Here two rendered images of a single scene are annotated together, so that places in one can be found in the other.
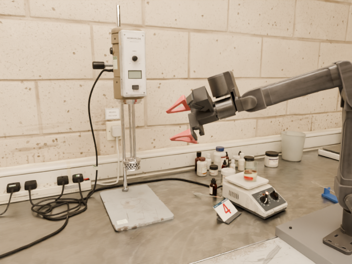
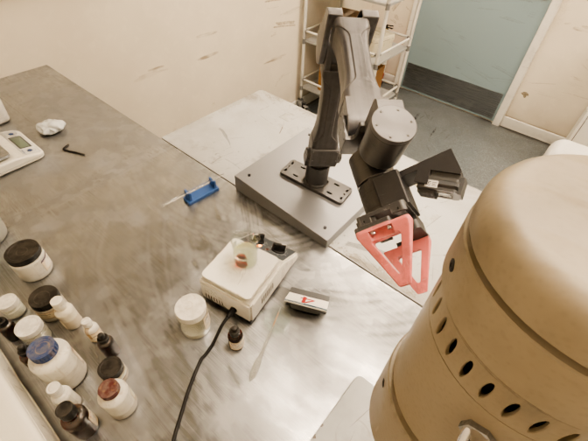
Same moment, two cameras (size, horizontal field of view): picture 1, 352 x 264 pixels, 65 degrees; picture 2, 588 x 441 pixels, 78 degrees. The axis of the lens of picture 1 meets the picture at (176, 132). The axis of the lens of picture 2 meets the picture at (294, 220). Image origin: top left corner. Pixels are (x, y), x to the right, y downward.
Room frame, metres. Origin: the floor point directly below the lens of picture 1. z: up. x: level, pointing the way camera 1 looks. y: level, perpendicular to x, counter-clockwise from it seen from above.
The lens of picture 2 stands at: (1.09, 0.18, 1.60)
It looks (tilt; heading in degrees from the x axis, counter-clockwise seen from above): 46 degrees down; 242
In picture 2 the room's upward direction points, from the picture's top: 3 degrees clockwise
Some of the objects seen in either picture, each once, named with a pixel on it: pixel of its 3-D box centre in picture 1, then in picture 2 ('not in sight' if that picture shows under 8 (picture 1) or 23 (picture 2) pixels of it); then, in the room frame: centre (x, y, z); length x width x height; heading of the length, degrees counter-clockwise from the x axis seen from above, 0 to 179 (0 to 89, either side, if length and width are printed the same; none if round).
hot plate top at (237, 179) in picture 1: (246, 179); (241, 267); (0.97, -0.26, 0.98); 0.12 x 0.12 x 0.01; 36
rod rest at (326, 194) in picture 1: (335, 196); (200, 190); (0.97, -0.61, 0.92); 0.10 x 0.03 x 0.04; 19
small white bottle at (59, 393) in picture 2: (208, 161); (62, 395); (1.32, -0.16, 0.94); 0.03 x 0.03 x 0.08
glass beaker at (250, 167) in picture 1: (250, 171); (246, 249); (0.95, -0.27, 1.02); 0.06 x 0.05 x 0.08; 160
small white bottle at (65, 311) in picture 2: (241, 161); (65, 311); (1.31, -0.33, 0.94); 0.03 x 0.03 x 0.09
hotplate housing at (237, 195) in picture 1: (251, 193); (248, 270); (0.95, -0.28, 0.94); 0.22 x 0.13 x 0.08; 36
